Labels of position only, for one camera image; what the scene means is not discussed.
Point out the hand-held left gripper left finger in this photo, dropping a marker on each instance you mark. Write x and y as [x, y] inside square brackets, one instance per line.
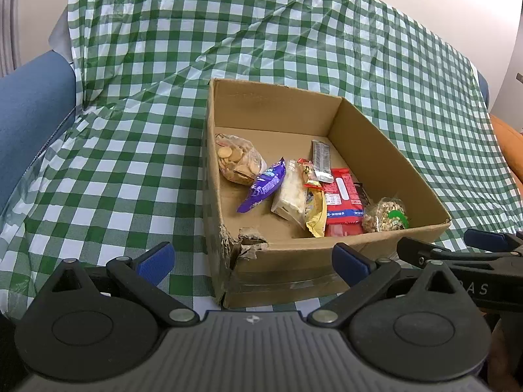
[157, 259]

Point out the dark chocolate bar packet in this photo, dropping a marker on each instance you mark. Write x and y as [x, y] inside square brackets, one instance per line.
[365, 196]

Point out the purple snack packet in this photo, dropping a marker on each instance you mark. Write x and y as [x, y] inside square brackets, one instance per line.
[263, 186]

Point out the orange cushion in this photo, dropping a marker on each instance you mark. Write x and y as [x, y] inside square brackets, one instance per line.
[508, 159]

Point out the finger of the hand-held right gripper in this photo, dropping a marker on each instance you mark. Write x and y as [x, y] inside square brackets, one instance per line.
[416, 249]
[482, 237]

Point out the small brown nut bar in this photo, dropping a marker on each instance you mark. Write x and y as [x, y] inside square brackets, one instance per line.
[310, 174]

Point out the cardboard box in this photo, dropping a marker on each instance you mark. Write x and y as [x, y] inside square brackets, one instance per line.
[286, 271]

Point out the puffed rice bar packet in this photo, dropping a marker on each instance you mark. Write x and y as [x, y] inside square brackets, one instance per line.
[292, 197]

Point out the green checkered tablecloth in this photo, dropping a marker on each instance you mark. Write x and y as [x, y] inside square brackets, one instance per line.
[171, 90]

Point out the large red snack packet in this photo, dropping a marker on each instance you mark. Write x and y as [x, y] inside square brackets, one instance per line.
[343, 196]

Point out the small red snack packet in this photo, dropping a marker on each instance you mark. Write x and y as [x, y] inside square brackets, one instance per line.
[345, 230]

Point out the person's right forearm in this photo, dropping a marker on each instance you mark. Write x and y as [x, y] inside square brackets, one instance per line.
[508, 355]

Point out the yellow snack packet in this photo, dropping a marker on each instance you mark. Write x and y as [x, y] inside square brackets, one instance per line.
[316, 217]

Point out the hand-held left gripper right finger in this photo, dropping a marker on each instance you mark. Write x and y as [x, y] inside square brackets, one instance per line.
[350, 262]

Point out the blue sofa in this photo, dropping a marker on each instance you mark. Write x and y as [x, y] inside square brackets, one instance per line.
[32, 106]

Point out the grey cloth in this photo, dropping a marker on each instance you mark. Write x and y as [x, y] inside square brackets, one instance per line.
[60, 36]

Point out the clear nut cluster packet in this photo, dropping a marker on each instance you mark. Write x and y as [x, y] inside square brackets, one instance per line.
[382, 215]

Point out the clear bag of round cookies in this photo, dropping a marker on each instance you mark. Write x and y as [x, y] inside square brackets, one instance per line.
[237, 159]

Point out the silver snack packet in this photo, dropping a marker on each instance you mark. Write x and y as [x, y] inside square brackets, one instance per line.
[321, 160]

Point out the grey curtain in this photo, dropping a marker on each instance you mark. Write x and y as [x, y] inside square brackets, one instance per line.
[9, 20]

